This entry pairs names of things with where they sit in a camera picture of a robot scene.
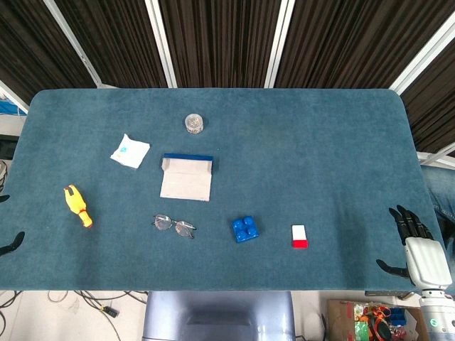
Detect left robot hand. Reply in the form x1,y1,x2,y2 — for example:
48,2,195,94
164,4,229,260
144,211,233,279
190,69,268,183
0,194,26,257

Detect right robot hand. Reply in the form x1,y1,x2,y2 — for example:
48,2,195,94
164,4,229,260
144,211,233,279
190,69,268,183
375,205,454,291

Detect wire-frame eyeglasses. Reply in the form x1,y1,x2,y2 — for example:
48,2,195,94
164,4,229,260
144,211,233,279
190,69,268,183
153,213,198,240

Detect cardboard box of toys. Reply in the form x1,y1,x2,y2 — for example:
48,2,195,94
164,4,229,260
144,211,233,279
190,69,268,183
326,299,429,341

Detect small blue bin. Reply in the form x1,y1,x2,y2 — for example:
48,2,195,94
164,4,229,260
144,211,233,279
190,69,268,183
388,307,407,326

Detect yellow rubber chicken toy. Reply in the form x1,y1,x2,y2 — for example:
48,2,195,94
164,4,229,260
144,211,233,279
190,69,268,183
63,183,94,229

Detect blue jeans leg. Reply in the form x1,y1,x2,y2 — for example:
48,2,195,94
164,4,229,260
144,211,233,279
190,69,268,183
420,163,455,228

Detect green packet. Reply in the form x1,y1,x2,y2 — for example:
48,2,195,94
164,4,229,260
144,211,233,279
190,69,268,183
354,320,371,341

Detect red and white eraser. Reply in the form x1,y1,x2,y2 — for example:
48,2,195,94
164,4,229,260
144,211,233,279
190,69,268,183
291,224,309,249

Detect blue plastic sheet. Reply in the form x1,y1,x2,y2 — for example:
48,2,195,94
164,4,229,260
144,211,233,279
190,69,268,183
0,99,28,116

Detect white tissue packet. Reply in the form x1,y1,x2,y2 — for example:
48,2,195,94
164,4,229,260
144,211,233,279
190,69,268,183
109,133,151,169

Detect teal table cloth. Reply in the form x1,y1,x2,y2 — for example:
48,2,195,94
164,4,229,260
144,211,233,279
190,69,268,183
0,87,446,293

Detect blue four-stud building block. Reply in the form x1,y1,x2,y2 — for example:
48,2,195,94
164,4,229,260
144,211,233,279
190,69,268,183
231,215,260,244

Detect clear round plastic jar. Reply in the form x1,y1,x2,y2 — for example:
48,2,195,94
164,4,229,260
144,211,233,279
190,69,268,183
183,113,206,135

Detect blue-grey robot torso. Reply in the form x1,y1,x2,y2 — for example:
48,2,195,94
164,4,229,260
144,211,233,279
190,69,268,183
141,291,296,341

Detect dark brown pleated curtain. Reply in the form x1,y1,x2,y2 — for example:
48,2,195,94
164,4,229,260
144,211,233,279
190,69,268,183
0,0,455,157

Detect black floor cables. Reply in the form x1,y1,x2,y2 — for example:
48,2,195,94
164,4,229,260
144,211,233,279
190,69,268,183
0,290,149,341

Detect white frame rail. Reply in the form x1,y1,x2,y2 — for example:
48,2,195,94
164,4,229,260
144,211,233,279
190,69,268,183
416,141,455,168

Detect white frame post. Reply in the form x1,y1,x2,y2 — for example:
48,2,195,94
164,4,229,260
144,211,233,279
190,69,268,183
0,80,30,114
43,0,118,89
144,0,178,89
264,0,296,89
388,12,455,96

